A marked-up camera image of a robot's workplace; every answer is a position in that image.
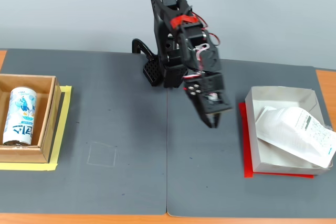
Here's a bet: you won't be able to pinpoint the black table clamp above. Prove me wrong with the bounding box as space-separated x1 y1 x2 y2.
131 38 155 57

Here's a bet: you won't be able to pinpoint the red paper sheet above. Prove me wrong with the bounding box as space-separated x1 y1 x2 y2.
238 102 315 179

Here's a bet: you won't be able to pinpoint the yellow tape frame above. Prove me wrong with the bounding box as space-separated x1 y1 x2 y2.
0 84 73 172

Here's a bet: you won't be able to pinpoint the red white servo wires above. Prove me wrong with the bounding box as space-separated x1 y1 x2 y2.
182 11 222 81

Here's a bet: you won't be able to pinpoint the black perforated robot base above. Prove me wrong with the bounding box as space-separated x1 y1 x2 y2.
142 55 161 88

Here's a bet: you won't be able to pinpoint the red tape strip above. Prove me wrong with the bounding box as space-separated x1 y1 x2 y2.
170 14 199 29

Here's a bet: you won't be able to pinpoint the gray cardboard box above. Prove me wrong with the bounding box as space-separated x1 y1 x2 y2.
245 85 333 176

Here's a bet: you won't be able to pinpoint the white blue drink can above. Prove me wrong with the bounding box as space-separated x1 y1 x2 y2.
2 86 38 146

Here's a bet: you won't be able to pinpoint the packaged sandwich with label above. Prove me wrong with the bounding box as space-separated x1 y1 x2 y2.
255 105 336 169

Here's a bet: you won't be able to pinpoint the dark gray table mat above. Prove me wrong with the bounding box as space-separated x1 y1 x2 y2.
0 48 169 216
166 57 336 219

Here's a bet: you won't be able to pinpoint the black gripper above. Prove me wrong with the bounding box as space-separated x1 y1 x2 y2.
183 72 227 129

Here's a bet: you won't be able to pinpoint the brown cardboard box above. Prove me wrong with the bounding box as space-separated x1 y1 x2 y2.
0 73 62 164

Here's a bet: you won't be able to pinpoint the black square wrist camera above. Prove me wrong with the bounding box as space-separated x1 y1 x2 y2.
199 90 234 116

